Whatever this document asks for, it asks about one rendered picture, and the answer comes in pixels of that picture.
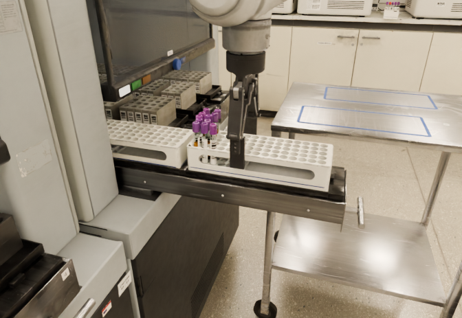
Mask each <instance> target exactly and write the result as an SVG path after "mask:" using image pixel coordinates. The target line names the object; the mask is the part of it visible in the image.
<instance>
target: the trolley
mask: <svg viewBox="0 0 462 318"><path fill-rule="evenodd" d="M271 131H272V137H278V138H281V132H286V133H289V139H295V135H296V133H297V134H303V135H314V136H320V137H331V138H337V139H348V140H354V141H365V142H371V143H377V144H388V145H394V146H405V147H411V148H423V149H428V150H440V151H442V153H441V156H440V160H439V163H438V166H437V170H436V172H435V176H434V179H433V182H432V186H431V188H430V193H429V195H428V200H427V202H426V206H425V209H424V211H423V216H422V218H421V222H415V221H411V220H403V219H399V218H391V217H387V216H379V215H375V214H367V213H364V218H365V228H364V229H359V228H358V215H357V214H349V213H344V220H343V225H342V232H341V233H340V224H337V223H330V222H325V221H321V220H314V219H310V218H303V217H299V216H291V215H287V214H283V215H282V222H281V224H280V229H279V230H278V231H276V233H275V234H274V226H275V216H276V212H269V211H267V222H266V235H265V258H264V271H263V294H262V299H260V300H258V301H256V302H255V304H254V308H253V310H254V313H255V315H256V316H257V317H258V318H276V314H277V307H276V306H275V305H274V304H273V303H272V302H271V301H270V300H271V296H270V285H271V274H272V269H276V270H279V271H284V272H288V273H293V274H297V275H303V276H306V277H312V278H315V279H319V280H324V281H328V282H333V283H336V284H342V285H345V286H351V287H355V288H360V289H364V290H367V291H373V292H376V293H381V294H385V295H391V296H394V297H400V298H403V299H409V300H412V301H416V302H421V303H425V304H430V305H433V306H439V307H443V309H442V311H441V314H440V316H439V318H452V317H453V315H454V312H455V310H456V308H457V305H458V303H459V300H460V298H461V296H462V261H461V263H460V265H459V268H458V271H457V272H456V275H455V278H454V281H453V283H452V286H451V288H450V291H449V293H448V296H447V298H446V297H445V293H444V291H443V287H442V284H441V280H440V277H439V273H438V270H437V266H436V264H435V259H434V257H433V254H432V249H431V247H430V243H429V240H428V236H427V233H426V231H427V228H428V224H429V222H430V218H431V216H432V211H433V209H434V206H435V203H436V200H437V196H438V193H439V190H440V187H441V184H442V180H443V177H444V174H445V172H446V168H447V165H448V162H449V159H450V155H451V152H457V153H462V95H450V94H442V93H426V92H416V91H400V90H391V89H375V88H366V87H350V86H341V85H332V84H316V83H307V82H293V83H292V85H291V87H290V89H289V91H288V93H287V95H286V96H285V99H284V100H283V103H282V104H281V106H280V108H279V110H278V113H277V114H276V116H275V118H274V120H273V122H272V124H271ZM274 241H275V242H276V244H275V247H274V251H273V246H274Z"/></svg>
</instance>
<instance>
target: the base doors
mask: <svg viewBox="0 0 462 318"><path fill-rule="evenodd" d="M218 33H219V85H221V90H224V91H229V89H230V87H231V81H232V87H233V83H234V81H235V78H236V76H235V75H234V74H233V73H230V72H229V71H227V69H226V51H227V50H226V49H224V48H223V47H222V32H218ZM358 34H359V37H358ZM339 35H340V36H354V37H355V38H338V36H339ZM363 36H365V37H377V36H378V37H379V38H380V39H371V38H362V37H363ZM318 42H331V45H323V44H318ZM352 43H353V44H354V46H351V44H352ZM360 43H363V46H361V45H360ZM269 45H270V46H269V48H268V49H267V50H265V52H266V53H265V70H264V71H263V72H262V73H260V74H259V75H258V95H259V108H260V110H267V111H278V110H279V108H280V107H281V104H282V103H283V100H284V99H285V96H286V95H287V93H288V91H289V89H290V87H291V85H292V83H293V82H307V83H316V84H332V85H341V86H351V87H366V88H375V89H391V90H400V91H416V92H426V93H442V94H450V95H462V51H461V48H462V34H457V33H440V32H404V31H386V30H360V33H359V30H347V29H331V28H315V27H293V28H292V27H281V26H271V30H270V38H269ZM356 47H357V50H356ZM290 50H291V55H290ZM355 51H356V54H355ZM289 60H290V64H289ZM354 60H355V63H354ZM353 64H354V67H353ZM352 73H353V76H352ZM351 77H352V81H351ZM288 79H289V82H288ZM287 88H288V91H287Z"/></svg>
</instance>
